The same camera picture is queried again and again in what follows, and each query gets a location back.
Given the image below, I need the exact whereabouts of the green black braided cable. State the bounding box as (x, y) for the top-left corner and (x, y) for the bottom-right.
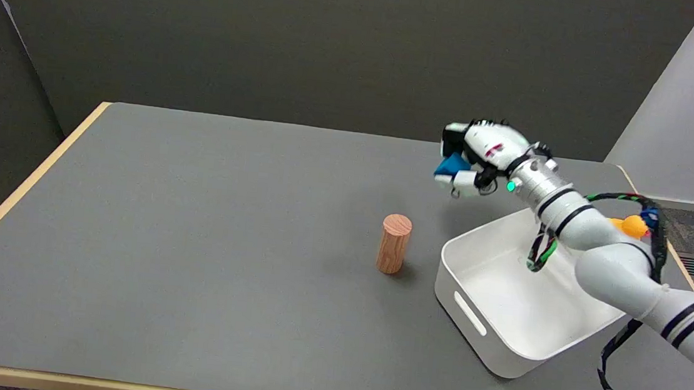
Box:
(526, 184), (673, 285)

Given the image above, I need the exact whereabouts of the blue cube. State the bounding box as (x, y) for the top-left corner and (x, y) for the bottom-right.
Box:
(434, 151), (473, 181)

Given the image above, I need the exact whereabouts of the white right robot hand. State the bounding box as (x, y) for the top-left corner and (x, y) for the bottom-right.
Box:
(433, 115), (556, 206)

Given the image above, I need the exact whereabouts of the white plastic box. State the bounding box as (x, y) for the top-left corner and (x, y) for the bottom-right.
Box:
(427, 200), (637, 389)

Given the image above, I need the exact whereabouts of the wooden cylinder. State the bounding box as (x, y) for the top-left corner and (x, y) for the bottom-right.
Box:
(375, 212), (414, 276)

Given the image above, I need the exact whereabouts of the orange toy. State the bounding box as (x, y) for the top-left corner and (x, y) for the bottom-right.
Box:
(607, 212), (651, 241)

